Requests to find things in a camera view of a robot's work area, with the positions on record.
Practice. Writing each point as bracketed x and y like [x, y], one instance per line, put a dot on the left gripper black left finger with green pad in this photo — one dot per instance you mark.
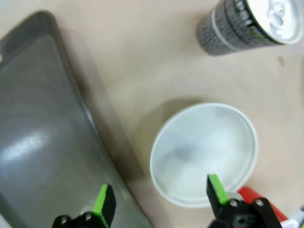
[108, 206]

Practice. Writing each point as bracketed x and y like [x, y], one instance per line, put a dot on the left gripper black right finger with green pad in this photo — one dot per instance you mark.
[217, 197]

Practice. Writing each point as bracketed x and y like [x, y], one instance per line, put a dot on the white plastic bowl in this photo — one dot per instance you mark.
[204, 142]

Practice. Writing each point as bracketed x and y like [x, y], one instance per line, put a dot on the red plastic cup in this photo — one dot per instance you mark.
[249, 193]

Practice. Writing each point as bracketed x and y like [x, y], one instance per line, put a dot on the brown plastic tray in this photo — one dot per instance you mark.
[35, 118]

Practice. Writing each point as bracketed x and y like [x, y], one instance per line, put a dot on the black can with green rim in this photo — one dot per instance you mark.
[221, 31]

